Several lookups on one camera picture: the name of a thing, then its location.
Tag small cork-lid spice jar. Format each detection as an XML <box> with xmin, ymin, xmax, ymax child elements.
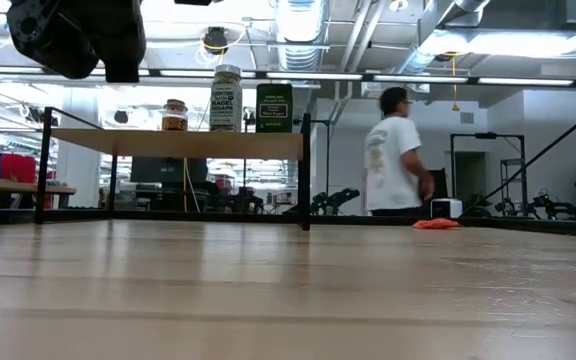
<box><xmin>161</xmin><ymin>98</ymin><xmax>190</xmax><ymax>133</ymax></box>

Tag white-lid bagel seasoning jar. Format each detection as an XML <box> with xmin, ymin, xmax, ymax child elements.
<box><xmin>208</xmin><ymin>64</ymin><xmax>244</xmax><ymax>134</ymax></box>

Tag dark green pepper tin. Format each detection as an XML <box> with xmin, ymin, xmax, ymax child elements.
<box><xmin>255</xmin><ymin>83</ymin><xmax>295</xmax><ymax>135</ymax></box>

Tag wooden shelf with black legs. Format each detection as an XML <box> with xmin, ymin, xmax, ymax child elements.
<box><xmin>35</xmin><ymin>106</ymin><xmax>313</xmax><ymax>232</ymax></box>

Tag black ceiling device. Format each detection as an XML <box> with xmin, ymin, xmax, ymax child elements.
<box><xmin>202</xmin><ymin>25</ymin><xmax>228</xmax><ymax>55</ymax></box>

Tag black monitor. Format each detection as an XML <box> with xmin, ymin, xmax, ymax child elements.
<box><xmin>130</xmin><ymin>156</ymin><xmax>208</xmax><ymax>185</ymax></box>

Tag red storage bin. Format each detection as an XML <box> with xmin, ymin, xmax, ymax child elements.
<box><xmin>0</xmin><ymin>153</ymin><xmax>37</xmax><ymax>184</ymax></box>

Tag wooden workbench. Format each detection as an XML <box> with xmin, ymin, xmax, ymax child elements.
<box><xmin>0</xmin><ymin>177</ymin><xmax>78</xmax><ymax>209</ymax></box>

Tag ceiling light strip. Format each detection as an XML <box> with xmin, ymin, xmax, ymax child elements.
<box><xmin>0</xmin><ymin>63</ymin><xmax>576</xmax><ymax>90</ymax></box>

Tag person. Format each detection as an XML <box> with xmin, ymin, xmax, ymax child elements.
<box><xmin>363</xmin><ymin>87</ymin><xmax>436</xmax><ymax>218</ymax></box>

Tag black panel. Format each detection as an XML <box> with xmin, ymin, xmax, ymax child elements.
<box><xmin>430</xmin><ymin>168</ymin><xmax>448</xmax><ymax>201</ymax></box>

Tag white box device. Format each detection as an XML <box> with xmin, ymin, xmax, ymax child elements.
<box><xmin>430</xmin><ymin>198</ymin><xmax>464</xmax><ymax>220</ymax></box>

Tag metal shelving rack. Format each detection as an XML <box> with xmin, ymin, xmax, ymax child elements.
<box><xmin>499</xmin><ymin>157</ymin><xmax>525</xmax><ymax>202</ymax></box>

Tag black metal table frame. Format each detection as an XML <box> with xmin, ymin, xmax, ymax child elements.
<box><xmin>0</xmin><ymin>207</ymin><xmax>576</xmax><ymax>239</ymax></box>

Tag silver air duct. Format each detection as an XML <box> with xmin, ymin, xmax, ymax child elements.
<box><xmin>273</xmin><ymin>0</ymin><xmax>330</xmax><ymax>72</ymax></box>

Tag black metal gantry frame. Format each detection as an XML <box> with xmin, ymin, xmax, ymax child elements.
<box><xmin>292</xmin><ymin>117</ymin><xmax>332</xmax><ymax>201</ymax></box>
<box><xmin>449</xmin><ymin>131</ymin><xmax>528</xmax><ymax>216</ymax></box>

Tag yellow hanging cord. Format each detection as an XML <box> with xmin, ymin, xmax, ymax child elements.
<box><xmin>442</xmin><ymin>49</ymin><xmax>467</xmax><ymax>112</ymax></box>

